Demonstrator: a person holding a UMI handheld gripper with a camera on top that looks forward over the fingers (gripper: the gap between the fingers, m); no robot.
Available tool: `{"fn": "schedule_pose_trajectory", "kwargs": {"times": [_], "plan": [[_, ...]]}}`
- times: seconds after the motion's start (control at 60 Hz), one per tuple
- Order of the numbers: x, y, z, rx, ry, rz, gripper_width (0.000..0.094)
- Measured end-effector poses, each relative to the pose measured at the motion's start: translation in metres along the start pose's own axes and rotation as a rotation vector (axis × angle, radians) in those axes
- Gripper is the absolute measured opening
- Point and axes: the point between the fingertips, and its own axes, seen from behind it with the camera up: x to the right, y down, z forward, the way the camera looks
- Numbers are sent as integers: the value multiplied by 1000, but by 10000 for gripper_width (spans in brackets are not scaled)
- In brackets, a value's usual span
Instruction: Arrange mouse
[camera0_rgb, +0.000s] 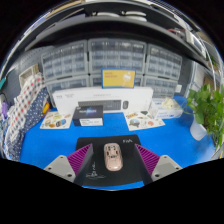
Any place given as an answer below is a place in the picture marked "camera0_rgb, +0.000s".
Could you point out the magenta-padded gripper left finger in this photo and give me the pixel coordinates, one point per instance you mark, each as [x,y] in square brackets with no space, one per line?
[63,166]

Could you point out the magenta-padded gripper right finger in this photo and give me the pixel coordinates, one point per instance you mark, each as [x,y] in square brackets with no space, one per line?
[163,166]

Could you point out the black mouse pad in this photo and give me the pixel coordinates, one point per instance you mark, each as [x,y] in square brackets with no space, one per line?
[113,178]

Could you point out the small white sticker sheet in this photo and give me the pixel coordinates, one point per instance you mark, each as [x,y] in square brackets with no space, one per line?
[56,120]

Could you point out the large white sticker sheet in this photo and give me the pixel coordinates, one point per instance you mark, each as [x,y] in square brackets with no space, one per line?
[143,120]

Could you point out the white and blue carton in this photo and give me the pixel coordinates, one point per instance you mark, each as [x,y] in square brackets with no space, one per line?
[166,114]

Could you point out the navy white-dotted cloth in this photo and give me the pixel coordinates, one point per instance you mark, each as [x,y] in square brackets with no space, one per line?
[31,123]

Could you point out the small black product box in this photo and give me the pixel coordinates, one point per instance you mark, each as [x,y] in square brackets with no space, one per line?
[88,116]

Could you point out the crumpled cream tissue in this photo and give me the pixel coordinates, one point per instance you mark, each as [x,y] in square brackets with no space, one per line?
[169,103]

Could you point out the long white keyboard box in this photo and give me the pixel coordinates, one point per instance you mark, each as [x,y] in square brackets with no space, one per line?
[66,98]

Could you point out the green plant in white pot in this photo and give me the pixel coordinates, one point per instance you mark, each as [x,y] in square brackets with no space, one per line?
[208,110]

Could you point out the white red-blue patterned cloth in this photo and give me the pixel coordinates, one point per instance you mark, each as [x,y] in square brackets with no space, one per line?
[25,103]

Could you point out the small purple object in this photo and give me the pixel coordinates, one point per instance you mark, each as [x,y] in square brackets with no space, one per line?
[3,110]

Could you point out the yellow card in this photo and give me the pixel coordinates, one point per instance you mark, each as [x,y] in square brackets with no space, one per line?
[118,78]

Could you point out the white wall socket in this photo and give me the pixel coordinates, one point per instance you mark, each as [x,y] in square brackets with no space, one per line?
[179,89]

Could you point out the light wooden frame box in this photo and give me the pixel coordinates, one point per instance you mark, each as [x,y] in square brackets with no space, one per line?
[28,75]

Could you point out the grey wall shelf unit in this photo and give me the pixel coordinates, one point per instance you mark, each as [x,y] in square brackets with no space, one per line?
[110,25]

